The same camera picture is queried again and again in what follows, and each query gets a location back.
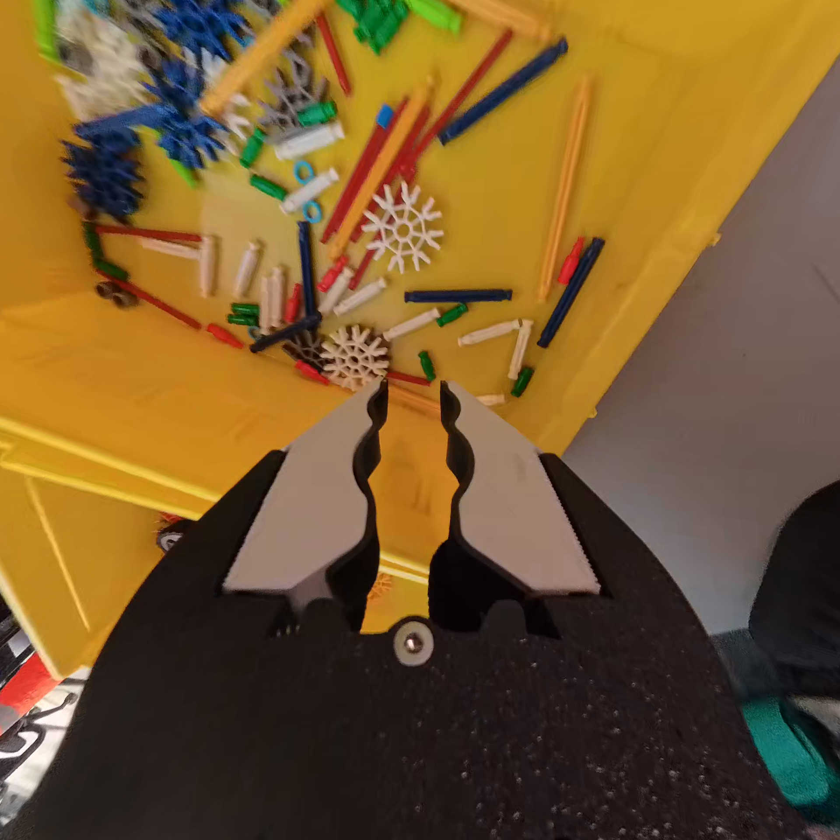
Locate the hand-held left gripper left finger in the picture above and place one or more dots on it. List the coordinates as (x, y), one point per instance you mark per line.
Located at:
(302, 518)

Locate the pile of colourful toy pieces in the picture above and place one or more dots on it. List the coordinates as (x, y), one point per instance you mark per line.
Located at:
(403, 226)

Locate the teal fabric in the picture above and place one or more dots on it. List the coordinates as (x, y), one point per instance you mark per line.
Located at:
(787, 754)

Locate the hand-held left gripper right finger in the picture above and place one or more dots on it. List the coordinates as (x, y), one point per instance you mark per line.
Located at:
(518, 518)

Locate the pile of wheels and connectors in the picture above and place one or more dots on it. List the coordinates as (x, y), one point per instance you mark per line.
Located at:
(172, 539)

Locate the yellow plastic crate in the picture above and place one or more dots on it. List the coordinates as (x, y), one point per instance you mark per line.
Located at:
(656, 164)
(79, 558)

